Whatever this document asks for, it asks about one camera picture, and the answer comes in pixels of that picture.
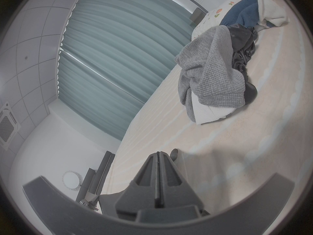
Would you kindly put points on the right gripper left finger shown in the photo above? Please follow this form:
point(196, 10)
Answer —
point(141, 190)

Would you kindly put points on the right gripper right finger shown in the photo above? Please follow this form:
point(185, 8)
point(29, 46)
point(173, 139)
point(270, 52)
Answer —
point(176, 190)

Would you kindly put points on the black trousers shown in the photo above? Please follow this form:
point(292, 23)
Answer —
point(107, 202)

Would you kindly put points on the bed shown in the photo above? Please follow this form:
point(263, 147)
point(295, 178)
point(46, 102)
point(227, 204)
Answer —
point(244, 131)

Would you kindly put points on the pile of clothes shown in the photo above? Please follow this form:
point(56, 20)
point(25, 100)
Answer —
point(215, 65)

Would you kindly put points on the black chest of drawers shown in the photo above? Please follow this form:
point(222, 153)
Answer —
point(102, 170)

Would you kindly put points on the round white ceiling lamp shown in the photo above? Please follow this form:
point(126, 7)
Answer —
point(71, 180)

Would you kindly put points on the blue-green curtain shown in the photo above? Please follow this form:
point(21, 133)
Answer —
point(97, 101)
point(122, 33)

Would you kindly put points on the ceiling air vent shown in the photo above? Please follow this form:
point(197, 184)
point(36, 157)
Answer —
point(7, 126)

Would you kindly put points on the grey bedside table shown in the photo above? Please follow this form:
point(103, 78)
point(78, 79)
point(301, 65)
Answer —
point(196, 15)

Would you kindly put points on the white printed pillow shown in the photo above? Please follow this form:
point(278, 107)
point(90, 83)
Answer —
point(212, 16)

